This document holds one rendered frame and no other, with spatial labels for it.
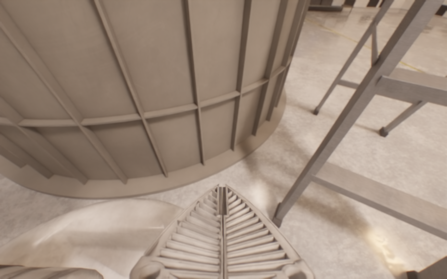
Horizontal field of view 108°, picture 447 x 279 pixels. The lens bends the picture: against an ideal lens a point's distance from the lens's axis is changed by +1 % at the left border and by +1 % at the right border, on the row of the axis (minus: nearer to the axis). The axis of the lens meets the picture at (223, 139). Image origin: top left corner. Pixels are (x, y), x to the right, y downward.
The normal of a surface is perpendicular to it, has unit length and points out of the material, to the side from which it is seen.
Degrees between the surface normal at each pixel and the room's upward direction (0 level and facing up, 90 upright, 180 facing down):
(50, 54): 90
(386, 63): 75
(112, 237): 69
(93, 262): 0
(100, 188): 0
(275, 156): 0
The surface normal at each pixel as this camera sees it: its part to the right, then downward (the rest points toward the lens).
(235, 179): 0.03, -0.69
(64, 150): -0.04, 0.72
